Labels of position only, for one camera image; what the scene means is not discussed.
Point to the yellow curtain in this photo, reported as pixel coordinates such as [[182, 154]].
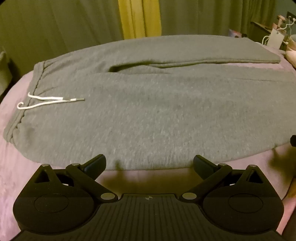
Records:
[[138, 18]]

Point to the wooden side shelf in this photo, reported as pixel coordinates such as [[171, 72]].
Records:
[[259, 29]]

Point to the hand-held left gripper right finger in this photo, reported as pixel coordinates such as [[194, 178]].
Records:
[[200, 165]]

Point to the grey sweat pants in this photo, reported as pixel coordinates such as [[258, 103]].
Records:
[[143, 111]]

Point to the white box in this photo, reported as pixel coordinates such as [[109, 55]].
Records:
[[275, 38]]

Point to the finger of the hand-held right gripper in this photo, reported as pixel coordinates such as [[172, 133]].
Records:
[[293, 140]]

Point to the pink printed bag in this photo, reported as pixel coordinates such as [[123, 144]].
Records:
[[235, 33]]

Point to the pale pink pillow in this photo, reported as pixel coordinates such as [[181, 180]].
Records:
[[291, 58]]

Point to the pink bed blanket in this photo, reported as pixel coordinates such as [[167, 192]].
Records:
[[20, 185]]

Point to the green curtain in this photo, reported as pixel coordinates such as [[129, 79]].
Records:
[[57, 27], [208, 16]]

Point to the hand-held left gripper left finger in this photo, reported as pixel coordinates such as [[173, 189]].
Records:
[[95, 165]]

